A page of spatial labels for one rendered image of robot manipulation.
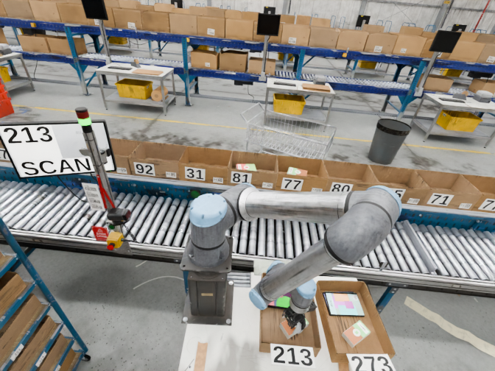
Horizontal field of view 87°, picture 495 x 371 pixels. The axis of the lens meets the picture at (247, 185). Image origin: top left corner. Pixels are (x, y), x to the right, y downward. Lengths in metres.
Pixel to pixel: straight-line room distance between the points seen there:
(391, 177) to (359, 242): 1.91
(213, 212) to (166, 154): 1.49
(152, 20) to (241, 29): 1.85
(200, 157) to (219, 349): 1.50
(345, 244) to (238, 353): 0.92
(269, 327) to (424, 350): 1.55
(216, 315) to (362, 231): 1.02
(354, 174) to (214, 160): 1.24
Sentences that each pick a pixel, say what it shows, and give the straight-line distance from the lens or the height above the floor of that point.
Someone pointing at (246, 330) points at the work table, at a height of 0.75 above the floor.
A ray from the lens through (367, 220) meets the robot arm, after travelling 0.73.
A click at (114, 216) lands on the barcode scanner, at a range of 1.65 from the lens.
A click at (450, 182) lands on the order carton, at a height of 0.95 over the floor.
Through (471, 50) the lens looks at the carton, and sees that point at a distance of 7.50.
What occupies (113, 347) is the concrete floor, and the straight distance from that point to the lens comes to 2.43.
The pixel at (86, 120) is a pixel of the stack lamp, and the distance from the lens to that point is 1.45.
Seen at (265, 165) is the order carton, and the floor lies 0.94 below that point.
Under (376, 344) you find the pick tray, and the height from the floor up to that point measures 0.76.
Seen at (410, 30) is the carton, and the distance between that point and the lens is 11.13.
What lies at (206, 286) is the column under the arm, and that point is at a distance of 1.31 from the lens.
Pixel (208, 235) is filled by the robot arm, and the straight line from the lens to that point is 1.06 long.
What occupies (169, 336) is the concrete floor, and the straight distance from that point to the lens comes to 2.36.
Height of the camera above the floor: 2.13
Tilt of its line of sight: 36 degrees down
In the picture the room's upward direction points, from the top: 5 degrees clockwise
